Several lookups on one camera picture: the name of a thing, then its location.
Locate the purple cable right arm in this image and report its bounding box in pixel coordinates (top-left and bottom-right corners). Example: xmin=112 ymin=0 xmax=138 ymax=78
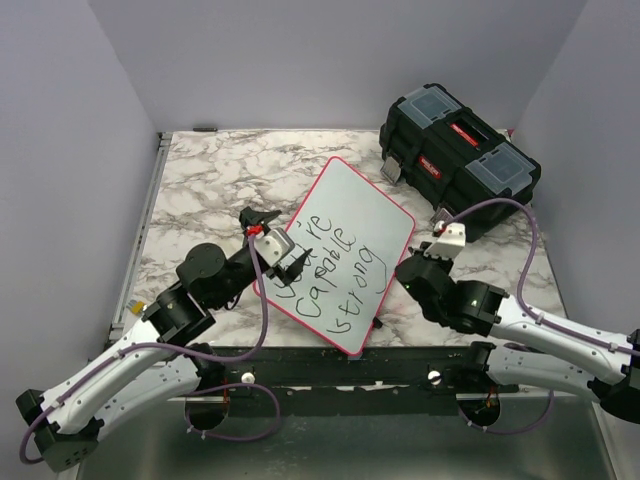
xmin=439 ymin=197 xmax=640 ymax=435

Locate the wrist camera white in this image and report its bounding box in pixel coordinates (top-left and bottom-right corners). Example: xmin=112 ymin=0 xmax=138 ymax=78
xmin=427 ymin=208 xmax=466 ymax=260
xmin=254 ymin=227 xmax=295 ymax=267

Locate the black toolbox with red handle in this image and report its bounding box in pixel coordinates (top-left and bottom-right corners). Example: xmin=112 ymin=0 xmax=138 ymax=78
xmin=379 ymin=83 xmax=541 ymax=222

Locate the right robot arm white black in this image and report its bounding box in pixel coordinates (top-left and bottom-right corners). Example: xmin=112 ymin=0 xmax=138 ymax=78
xmin=395 ymin=252 xmax=639 ymax=424

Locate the black mounting base rail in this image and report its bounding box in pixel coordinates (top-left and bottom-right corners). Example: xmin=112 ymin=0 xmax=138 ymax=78
xmin=164 ymin=344 xmax=561 ymax=416

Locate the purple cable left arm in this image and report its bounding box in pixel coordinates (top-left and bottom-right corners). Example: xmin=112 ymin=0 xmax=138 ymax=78
xmin=18 ymin=227 xmax=281 ymax=465

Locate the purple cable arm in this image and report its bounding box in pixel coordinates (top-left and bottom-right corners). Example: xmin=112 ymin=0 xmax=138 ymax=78
xmin=18 ymin=227 xmax=281 ymax=465
xmin=439 ymin=197 xmax=640 ymax=435

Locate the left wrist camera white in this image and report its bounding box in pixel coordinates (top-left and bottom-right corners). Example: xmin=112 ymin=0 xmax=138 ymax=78
xmin=254 ymin=227 xmax=295 ymax=267

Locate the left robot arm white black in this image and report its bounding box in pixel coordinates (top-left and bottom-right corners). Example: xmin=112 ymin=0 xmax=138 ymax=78
xmin=16 ymin=208 xmax=310 ymax=472

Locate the yellow metal small block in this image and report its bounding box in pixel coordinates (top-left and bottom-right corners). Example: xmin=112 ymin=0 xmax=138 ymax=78
xmin=126 ymin=299 xmax=147 ymax=317

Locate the pink-framed whiteboard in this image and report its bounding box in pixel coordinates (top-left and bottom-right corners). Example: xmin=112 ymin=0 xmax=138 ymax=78
xmin=253 ymin=156 xmax=416 ymax=356

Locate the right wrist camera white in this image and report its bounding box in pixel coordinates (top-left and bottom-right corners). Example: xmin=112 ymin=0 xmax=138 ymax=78
xmin=427 ymin=208 xmax=466 ymax=260

